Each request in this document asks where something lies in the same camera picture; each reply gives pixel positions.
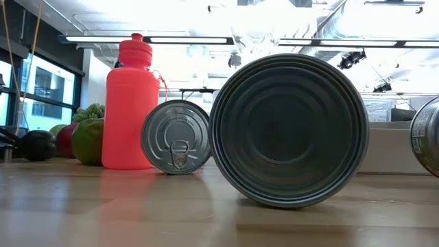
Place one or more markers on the green label tin can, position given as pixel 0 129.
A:
pixel 427 137
pixel 289 130

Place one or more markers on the black ceiling spotlight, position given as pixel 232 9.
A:
pixel 382 87
pixel 351 59

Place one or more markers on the green spiky plant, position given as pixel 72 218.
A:
pixel 90 112

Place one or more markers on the green round fruit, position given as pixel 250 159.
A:
pixel 88 142

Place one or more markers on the dark framed window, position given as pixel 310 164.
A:
pixel 48 85

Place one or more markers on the grey plastic tray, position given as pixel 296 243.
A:
pixel 387 151

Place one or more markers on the dark red apple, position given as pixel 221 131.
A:
pixel 65 142

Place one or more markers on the orange-red squeeze bottle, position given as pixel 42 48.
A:
pixel 130 113

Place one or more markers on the dark background monitor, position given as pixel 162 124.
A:
pixel 403 115

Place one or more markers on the ceiling light strip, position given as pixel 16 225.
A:
pixel 188 40

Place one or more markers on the green pear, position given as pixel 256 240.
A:
pixel 56 129

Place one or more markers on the dark round fruit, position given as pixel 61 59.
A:
pixel 38 145

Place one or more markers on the clear plastic bin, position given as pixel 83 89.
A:
pixel 377 106
pixel 215 96

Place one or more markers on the ceiling dome camera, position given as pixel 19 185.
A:
pixel 118 64

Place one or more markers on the teal yellowfin tuna can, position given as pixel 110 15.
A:
pixel 176 137

